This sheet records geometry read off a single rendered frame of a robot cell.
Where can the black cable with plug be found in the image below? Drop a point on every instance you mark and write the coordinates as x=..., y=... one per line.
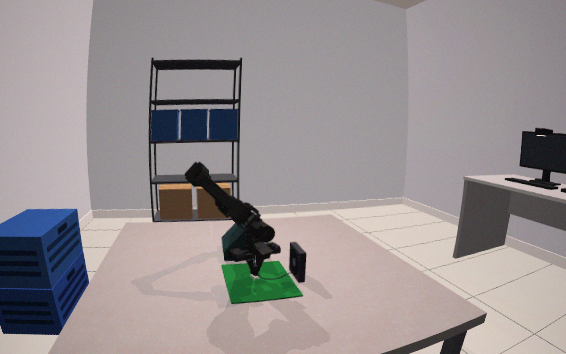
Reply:
x=255, y=272

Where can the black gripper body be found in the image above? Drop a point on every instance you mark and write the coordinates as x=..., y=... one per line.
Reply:
x=239, y=255

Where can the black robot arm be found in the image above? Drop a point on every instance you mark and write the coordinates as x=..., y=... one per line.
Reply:
x=198, y=176

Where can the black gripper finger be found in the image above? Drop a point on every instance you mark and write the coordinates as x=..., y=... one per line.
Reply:
x=259, y=263
x=250, y=263

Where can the green circuit board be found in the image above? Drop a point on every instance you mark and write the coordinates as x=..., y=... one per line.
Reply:
x=243, y=287

